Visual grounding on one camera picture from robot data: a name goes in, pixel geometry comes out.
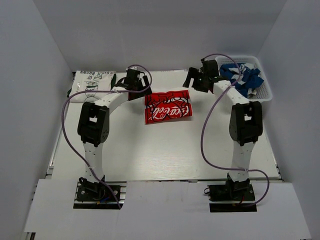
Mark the white Coca-Cola t-shirt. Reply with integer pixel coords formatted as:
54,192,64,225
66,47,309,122
144,89,193,125

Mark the blue and white t-shirt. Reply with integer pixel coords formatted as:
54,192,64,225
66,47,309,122
219,63,264,98

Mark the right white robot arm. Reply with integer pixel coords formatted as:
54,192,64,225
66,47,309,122
182,57,263,184

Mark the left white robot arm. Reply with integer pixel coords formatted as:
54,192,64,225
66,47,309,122
77,68,152,183

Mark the folded white Charlie Brown shirt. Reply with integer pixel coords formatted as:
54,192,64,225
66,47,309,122
67,70,117,103

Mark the white plastic basket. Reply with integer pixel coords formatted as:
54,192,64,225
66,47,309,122
215,55,273,103

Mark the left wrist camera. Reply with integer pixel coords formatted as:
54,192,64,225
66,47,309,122
136,71,145,81

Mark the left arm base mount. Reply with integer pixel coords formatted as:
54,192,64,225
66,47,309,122
73,177,127,210

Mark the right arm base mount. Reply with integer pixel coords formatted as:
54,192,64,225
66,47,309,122
203,176,257,213

